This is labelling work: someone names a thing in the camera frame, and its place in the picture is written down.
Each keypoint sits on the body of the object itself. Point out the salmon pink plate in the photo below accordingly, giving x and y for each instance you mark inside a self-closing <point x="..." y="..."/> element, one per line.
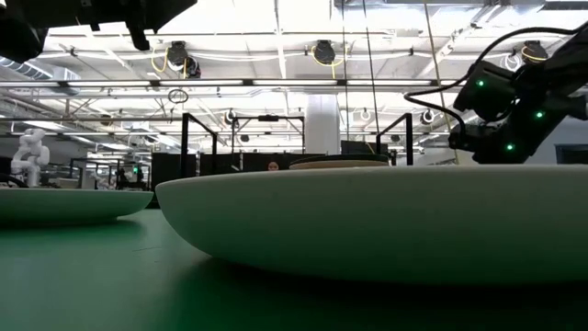
<point x="340" y="165"/>

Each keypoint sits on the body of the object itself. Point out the person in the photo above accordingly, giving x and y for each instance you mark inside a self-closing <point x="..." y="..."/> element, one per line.
<point x="273" y="166"/>

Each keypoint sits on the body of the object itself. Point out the long ceiling light strip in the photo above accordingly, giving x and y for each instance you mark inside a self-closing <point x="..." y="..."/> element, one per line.
<point x="294" y="83"/>

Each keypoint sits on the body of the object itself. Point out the black cabinet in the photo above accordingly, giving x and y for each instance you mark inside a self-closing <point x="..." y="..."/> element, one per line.
<point x="167" y="170"/>

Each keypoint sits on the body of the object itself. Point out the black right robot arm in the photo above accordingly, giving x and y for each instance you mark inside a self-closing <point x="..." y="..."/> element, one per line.
<point x="551" y="92"/>

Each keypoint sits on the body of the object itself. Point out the silver ceiling air duct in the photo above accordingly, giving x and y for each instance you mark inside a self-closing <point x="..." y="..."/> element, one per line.
<point x="55" y="76"/>

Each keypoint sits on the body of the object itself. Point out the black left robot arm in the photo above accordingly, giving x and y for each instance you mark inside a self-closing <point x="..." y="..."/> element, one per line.
<point x="18" y="39"/>

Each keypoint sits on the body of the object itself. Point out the dark blue door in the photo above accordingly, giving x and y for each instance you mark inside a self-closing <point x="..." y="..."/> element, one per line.
<point x="572" y="154"/>

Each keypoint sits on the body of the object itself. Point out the white plate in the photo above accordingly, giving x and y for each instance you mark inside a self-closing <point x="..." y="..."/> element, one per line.
<point x="367" y="220"/>

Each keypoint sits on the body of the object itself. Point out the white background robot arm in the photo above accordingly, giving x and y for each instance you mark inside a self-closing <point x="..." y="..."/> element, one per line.
<point x="30" y="154"/>

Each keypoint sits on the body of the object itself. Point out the black partition panel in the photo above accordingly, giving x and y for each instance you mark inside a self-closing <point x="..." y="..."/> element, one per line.
<point x="243" y="162"/>

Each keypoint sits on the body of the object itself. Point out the green table mat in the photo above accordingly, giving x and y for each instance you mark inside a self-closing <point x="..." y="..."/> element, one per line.
<point x="92" y="276"/>

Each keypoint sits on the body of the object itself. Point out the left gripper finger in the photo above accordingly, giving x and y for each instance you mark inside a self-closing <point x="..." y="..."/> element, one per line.
<point x="161" y="11"/>

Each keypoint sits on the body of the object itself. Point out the light green plate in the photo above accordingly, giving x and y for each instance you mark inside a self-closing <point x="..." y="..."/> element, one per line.
<point x="69" y="204"/>

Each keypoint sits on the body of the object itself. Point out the black background rig frame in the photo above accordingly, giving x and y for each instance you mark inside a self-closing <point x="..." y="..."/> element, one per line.
<point x="268" y="118"/>

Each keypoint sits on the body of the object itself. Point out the white building column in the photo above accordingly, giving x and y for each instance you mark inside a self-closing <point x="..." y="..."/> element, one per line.
<point x="322" y="124"/>

